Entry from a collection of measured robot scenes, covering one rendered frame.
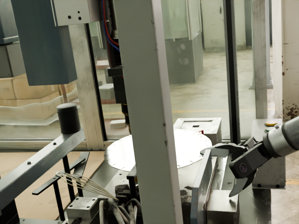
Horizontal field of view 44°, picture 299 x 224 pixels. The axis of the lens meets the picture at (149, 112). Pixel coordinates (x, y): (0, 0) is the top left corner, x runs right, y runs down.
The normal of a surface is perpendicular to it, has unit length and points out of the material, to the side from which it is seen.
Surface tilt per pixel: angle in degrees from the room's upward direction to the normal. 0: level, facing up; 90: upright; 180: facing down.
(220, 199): 0
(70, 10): 90
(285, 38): 90
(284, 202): 0
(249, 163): 64
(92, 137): 90
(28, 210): 0
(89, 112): 90
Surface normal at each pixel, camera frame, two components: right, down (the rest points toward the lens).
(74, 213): -0.28, 0.30
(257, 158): 0.30, -0.22
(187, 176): -0.11, -0.95
